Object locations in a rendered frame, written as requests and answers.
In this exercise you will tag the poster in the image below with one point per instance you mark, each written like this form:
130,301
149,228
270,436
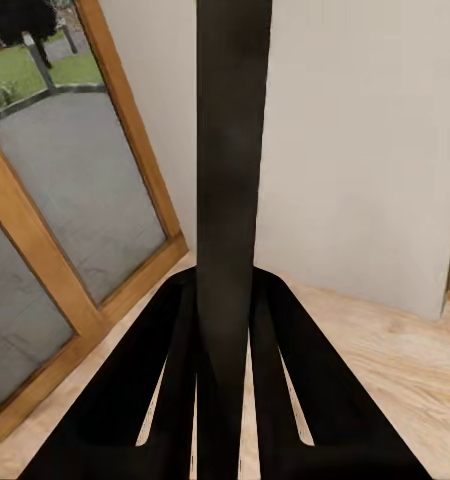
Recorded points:
232,59

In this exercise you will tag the door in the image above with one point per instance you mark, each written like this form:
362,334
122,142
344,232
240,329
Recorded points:
87,228

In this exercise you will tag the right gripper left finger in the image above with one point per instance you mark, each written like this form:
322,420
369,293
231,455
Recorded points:
96,439

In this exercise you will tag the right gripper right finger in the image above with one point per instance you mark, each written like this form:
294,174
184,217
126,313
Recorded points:
353,439

